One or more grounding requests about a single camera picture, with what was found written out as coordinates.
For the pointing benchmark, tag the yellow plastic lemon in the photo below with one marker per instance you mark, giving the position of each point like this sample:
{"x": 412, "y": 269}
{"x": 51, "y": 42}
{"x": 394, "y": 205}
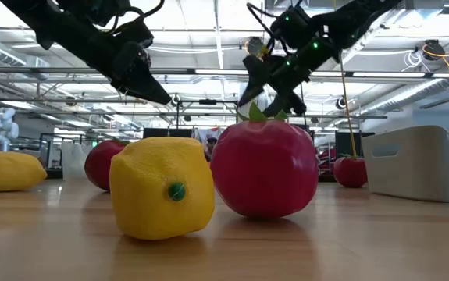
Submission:
{"x": 7, "y": 171}
{"x": 150, "y": 168}

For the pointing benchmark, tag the black ceiling device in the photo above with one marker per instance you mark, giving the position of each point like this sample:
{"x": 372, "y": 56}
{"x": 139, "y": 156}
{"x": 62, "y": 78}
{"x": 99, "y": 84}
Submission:
{"x": 433, "y": 48}

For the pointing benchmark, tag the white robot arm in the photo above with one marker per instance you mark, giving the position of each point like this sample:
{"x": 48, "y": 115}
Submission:
{"x": 2, "y": 129}

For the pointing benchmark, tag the red plastic tomato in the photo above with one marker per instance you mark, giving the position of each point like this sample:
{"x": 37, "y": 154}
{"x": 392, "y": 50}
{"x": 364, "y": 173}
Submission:
{"x": 265, "y": 171}
{"x": 99, "y": 164}
{"x": 350, "y": 173}

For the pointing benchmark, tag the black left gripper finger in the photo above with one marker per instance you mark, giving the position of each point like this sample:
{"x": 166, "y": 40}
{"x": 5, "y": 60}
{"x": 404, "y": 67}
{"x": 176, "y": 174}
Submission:
{"x": 146, "y": 87}

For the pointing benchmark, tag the grey plastic bin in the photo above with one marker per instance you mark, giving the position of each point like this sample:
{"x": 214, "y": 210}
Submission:
{"x": 419, "y": 171}

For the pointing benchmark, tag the person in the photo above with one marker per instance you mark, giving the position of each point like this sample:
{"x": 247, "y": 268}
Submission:
{"x": 211, "y": 146}

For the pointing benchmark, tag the clear plastic bin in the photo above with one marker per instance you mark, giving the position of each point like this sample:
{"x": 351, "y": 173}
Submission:
{"x": 64, "y": 156}

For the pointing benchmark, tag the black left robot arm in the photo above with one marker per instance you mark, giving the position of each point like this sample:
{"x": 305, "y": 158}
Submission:
{"x": 72, "y": 35}

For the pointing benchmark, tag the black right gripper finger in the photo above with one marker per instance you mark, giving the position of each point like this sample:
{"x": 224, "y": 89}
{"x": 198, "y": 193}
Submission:
{"x": 290, "y": 104}
{"x": 253, "y": 78}

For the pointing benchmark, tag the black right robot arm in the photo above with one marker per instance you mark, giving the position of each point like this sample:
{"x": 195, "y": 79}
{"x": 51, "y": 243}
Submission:
{"x": 349, "y": 19}

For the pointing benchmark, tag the black partition panel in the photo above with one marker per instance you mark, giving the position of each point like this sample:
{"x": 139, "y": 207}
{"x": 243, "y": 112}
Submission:
{"x": 161, "y": 132}

